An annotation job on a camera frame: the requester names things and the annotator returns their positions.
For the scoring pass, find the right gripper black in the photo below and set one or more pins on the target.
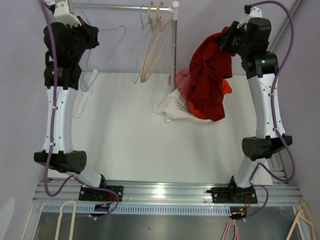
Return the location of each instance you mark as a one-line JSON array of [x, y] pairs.
[[224, 44]]

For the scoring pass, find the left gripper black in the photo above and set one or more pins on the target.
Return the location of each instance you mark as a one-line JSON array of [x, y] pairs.
[[90, 32]]

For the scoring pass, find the dark red t shirt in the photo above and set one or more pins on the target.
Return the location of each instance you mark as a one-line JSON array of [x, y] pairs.
[[208, 67]]

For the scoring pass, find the blue hanger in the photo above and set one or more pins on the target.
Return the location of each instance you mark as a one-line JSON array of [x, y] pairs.
[[111, 34], [138, 60]]

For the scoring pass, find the pink t shirt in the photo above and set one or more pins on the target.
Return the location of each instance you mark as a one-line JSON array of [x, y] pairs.
[[183, 81]]

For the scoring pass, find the beige wooden hanger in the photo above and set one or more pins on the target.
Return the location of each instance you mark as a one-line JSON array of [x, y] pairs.
[[149, 62], [165, 36]]

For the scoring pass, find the orange t shirt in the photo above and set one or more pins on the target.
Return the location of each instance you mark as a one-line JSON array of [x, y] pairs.
[[226, 89]]

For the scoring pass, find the white t shirt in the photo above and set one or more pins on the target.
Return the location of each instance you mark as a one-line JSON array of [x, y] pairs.
[[174, 106]]

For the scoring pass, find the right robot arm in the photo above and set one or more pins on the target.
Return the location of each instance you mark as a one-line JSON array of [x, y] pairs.
[[250, 39]]

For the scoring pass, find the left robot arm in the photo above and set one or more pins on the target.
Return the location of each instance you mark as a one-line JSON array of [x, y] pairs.
[[58, 153]]

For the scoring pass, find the beige hanger bottom right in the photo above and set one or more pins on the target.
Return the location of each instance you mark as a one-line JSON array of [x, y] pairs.
[[305, 223]]

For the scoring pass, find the metal clothes rack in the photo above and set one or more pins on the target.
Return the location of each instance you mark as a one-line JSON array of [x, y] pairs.
[[173, 50]]

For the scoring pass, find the white plastic basket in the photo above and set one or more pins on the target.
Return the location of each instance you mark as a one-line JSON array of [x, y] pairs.
[[198, 121]]

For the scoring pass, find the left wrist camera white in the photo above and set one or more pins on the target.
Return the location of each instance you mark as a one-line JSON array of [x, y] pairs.
[[63, 13]]

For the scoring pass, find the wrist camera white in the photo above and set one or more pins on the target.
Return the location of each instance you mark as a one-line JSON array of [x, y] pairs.
[[252, 12], [63, 13]]

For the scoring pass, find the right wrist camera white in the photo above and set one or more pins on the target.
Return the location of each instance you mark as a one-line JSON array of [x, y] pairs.
[[252, 12]]

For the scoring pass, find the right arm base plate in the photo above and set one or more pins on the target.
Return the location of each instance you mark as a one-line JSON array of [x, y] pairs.
[[232, 195]]

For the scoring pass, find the aluminium rail frame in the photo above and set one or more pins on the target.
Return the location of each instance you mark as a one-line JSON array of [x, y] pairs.
[[186, 194]]

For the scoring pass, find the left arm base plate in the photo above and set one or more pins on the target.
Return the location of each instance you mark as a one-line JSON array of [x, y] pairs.
[[91, 195]]

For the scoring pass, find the slotted cable duct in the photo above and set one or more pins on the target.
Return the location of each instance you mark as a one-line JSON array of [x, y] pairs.
[[140, 209]]

